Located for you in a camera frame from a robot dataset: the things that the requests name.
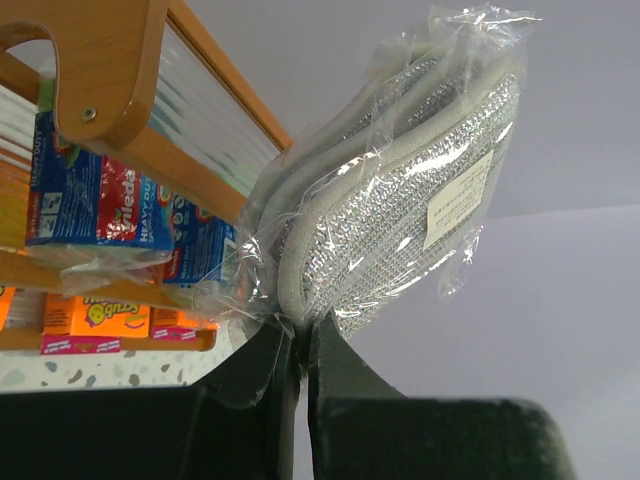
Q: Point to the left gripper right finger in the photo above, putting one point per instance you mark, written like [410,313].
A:
[363,428]

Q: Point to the orange pink Scrub Mommy box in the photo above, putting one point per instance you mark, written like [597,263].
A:
[178,325]

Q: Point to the orange Scrub Mommy box back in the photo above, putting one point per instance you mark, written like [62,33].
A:
[88,325]

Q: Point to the orange Scrub Daddy box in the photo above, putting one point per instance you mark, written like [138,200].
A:
[7,294]

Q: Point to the blue green colourful sponge pack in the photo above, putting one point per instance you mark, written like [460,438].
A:
[89,216]

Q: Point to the silver scourer pack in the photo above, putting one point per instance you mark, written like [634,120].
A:
[394,187]

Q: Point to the wooden three-tier shelf rack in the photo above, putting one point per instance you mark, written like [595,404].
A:
[145,83]

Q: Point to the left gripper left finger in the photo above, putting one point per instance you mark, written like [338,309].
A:
[234,423]

